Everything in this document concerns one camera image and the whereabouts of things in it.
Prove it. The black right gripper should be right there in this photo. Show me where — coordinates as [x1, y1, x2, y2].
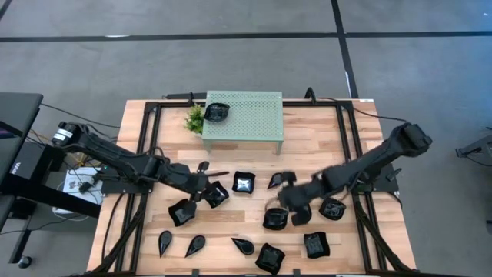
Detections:
[278, 171, 327, 227]

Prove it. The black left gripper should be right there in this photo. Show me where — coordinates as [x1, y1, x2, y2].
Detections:
[178, 161, 211, 205]

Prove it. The black square mini plate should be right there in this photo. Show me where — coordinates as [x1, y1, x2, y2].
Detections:
[168, 198, 198, 228]
[202, 180, 231, 209]
[303, 231, 331, 259]
[254, 242, 287, 276]
[231, 171, 257, 195]

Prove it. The green plant in white pot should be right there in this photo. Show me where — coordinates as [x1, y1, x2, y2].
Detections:
[183, 102, 205, 135]

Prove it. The green perforated metal shelf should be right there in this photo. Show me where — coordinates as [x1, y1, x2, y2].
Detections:
[201, 90, 285, 156]

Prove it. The black power strip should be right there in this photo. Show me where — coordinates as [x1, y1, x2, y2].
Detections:
[165, 92, 208, 100]

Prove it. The white power box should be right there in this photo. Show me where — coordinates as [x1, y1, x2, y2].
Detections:
[61, 167, 104, 201]

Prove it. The black computer case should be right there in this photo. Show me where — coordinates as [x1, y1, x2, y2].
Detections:
[8, 141, 66, 182]

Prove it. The black desk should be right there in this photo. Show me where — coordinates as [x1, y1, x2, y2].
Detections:
[0, 92, 103, 270]

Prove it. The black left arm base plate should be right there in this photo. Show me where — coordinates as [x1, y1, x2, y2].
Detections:
[100, 165, 155, 195]

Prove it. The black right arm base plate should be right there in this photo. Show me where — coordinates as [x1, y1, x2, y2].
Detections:
[345, 163, 400, 193]

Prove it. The black floor cable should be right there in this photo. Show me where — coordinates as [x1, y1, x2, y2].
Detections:
[318, 96, 411, 125]
[40, 102, 121, 130]

